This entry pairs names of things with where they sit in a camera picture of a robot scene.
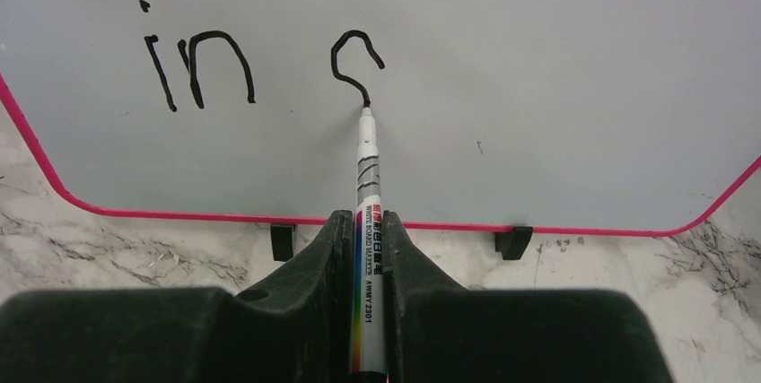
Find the pink framed whiteboard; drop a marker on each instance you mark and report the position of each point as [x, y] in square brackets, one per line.
[572, 117]

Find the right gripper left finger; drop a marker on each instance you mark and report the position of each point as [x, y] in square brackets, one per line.
[291, 326]

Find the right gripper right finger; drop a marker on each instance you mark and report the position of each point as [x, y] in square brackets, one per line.
[437, 330]

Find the white whiteboard marker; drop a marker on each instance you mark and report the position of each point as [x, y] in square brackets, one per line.
[367, 350]

